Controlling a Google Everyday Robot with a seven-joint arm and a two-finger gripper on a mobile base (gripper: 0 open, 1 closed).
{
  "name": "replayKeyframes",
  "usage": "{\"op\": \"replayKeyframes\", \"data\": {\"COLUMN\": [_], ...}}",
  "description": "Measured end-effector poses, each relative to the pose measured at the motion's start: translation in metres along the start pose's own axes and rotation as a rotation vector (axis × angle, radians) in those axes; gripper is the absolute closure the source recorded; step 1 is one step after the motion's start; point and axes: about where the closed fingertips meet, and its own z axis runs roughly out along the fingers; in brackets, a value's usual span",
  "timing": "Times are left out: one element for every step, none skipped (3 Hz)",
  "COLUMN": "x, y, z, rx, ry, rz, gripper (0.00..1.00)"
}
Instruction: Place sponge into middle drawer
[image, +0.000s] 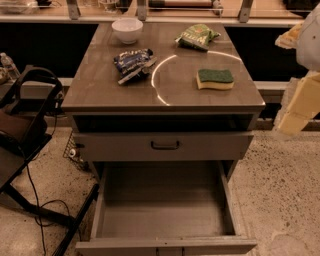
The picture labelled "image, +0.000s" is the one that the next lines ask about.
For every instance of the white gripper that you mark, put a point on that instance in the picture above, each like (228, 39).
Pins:
(309, 45)

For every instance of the green and yellow sponge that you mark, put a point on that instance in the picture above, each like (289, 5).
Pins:
(214, 79)

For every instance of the grey drawer cabinet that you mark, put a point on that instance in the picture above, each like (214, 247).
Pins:
(168, 100)

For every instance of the open bottom drawer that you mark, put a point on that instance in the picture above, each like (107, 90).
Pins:
(165, 209)

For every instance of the green chip bag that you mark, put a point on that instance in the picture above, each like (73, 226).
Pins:
(197, 36)

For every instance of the blue snack bag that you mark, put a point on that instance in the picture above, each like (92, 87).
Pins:
(134, 64)

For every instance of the white bowl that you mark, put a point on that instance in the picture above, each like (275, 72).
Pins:
(127, 30)

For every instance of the black chair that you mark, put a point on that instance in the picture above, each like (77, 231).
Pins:
(22, 136)

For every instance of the clear plastic bottle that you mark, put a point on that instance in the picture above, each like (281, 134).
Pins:
(10, 66)

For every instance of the closed drawer with handle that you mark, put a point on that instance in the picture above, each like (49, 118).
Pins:
(179, 146)

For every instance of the wire basket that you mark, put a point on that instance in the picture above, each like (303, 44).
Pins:
(72, 153)

